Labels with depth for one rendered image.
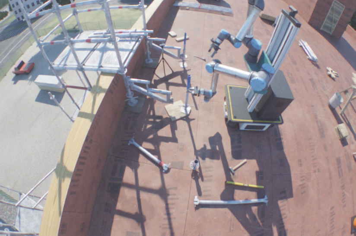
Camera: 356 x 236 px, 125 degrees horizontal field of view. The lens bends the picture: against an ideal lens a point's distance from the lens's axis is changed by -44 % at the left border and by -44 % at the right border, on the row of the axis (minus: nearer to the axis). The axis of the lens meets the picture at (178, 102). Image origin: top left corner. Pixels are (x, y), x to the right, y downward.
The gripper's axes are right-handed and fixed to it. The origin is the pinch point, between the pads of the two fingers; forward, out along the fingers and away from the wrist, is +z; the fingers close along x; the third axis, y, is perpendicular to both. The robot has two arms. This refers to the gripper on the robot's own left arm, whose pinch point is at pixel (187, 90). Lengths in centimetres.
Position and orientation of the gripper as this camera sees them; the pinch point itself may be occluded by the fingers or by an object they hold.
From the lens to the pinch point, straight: 223.3
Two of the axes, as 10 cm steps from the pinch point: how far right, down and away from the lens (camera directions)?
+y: 0.3, -5.9, -8.1
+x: -1.4, 8.0, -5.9
